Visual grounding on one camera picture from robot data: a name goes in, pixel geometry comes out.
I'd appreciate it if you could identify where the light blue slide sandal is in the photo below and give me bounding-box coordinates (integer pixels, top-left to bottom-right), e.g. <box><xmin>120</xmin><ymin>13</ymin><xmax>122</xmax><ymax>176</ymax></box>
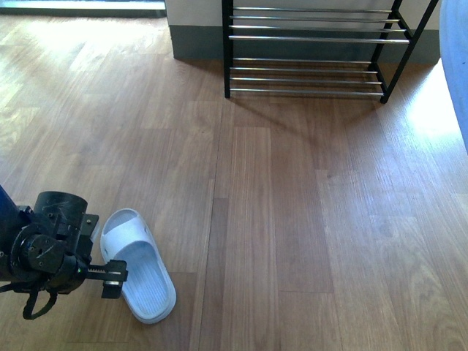
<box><xmin>439</xmin><ymin>0</ymin><xmax>467</xmax><ymax>148</ymax></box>
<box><xmin>100</xmin><ymin>208</ymin><xmax>176</xmax><ymax>324</ymax></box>

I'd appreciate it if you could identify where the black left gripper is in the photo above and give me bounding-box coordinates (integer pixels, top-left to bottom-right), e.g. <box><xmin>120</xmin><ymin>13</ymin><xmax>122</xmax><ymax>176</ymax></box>
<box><xmin>10</xmin><ymin>191</ymin><xmax>128</xmax><ymax>299</ymax></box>

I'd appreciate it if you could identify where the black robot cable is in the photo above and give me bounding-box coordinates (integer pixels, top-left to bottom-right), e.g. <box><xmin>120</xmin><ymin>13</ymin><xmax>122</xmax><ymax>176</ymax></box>
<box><xmin>0</xmin><ymin>281</ymin><xmax>59</xmax><ymax>320</ymax></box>

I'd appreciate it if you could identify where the black metal shoe rack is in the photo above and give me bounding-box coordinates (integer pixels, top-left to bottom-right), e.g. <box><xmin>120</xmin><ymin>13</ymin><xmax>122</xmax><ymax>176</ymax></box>
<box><xmin>222</xmin><ymin>1</ymin><xmax>437</xmax><ymax>103</ymax></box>

